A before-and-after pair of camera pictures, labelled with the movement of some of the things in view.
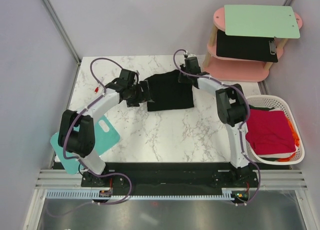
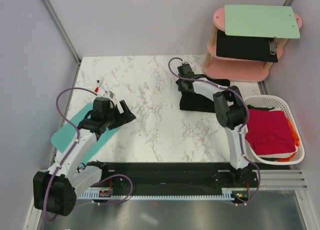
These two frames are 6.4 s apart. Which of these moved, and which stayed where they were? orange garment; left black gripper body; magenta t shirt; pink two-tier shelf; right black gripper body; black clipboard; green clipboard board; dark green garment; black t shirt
Moved: black t shirt; left black gripper body; right black gripper body
Stayed: black clipboard; dark green garment; pink two-tier shelf; orange garment; green clipboard board; magenta t shirt
